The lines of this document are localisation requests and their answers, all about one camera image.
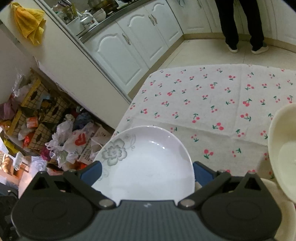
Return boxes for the white plastic bag pile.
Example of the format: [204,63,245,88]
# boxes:
[45,114,100,169]

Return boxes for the person in dark clothes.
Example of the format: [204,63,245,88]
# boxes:
[215,1,268,55]

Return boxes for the cherry print tablecloth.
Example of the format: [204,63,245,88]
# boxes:
[115,64,295,179]

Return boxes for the white kitchen base cabinets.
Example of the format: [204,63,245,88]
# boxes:
[81,0,296,93]

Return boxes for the white floral plate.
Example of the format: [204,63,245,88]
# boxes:
[92,126,195,204]

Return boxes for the small cream bowl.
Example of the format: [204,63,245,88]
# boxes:
[268,103,295,202]

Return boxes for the yellow wire basket rack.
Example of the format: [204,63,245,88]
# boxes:
[6,78,69,150]

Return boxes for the large cream bowl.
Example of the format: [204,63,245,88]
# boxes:
[261,178,295,241]

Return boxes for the yellow hanging cloth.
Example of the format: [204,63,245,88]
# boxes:
[11,3,46,46]

